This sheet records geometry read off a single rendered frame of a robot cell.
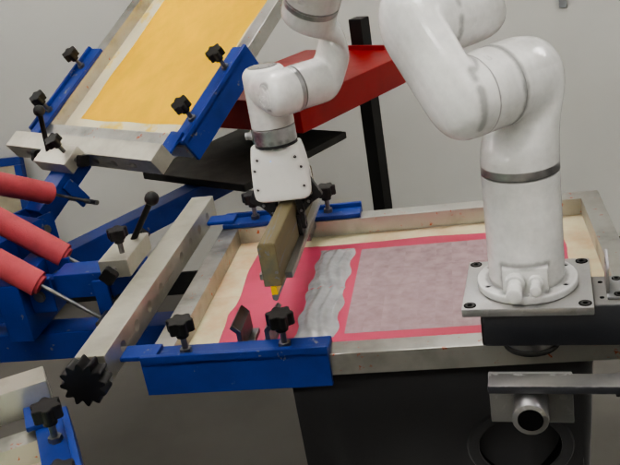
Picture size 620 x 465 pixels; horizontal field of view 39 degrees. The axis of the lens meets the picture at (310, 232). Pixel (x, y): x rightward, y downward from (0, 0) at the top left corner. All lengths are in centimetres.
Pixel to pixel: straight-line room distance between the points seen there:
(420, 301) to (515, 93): 61
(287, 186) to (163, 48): 100
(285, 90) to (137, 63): 112
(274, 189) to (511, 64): 63
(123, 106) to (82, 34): 145
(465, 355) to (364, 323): 23
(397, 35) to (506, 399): 46
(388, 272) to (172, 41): 106
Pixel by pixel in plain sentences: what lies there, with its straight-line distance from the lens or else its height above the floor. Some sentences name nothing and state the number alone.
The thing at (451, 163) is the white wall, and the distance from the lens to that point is 361.
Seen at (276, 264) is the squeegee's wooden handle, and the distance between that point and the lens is 137.
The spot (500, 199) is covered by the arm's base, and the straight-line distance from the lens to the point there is 106.
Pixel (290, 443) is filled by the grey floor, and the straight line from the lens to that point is 287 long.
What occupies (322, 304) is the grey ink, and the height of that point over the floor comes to 96.
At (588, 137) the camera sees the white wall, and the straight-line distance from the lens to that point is 362.
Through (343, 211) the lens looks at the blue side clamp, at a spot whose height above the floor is 100.
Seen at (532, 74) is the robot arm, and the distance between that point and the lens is 101.
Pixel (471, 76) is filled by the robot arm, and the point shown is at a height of 144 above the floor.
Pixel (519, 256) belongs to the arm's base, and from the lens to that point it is 108.
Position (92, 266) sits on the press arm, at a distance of 171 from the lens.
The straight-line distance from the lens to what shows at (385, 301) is 153.
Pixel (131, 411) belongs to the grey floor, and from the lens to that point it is 324.
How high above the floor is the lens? 166
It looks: 22 degrees down
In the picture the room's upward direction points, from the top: 9 degrees counter-clockwise
